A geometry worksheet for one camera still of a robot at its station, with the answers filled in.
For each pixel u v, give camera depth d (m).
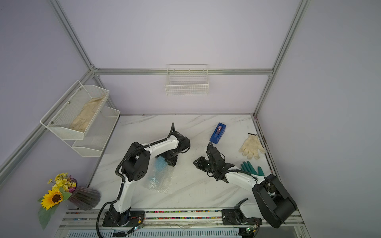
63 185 0.60
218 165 0.68
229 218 0.73
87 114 0.80
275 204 0.42
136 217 0.73
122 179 0.57
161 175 0.84
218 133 1.02
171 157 0.82
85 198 0.71
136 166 0.54
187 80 0.95
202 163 0.77
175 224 0.73
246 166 0.91
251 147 1.01
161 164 0.84
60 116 0.69
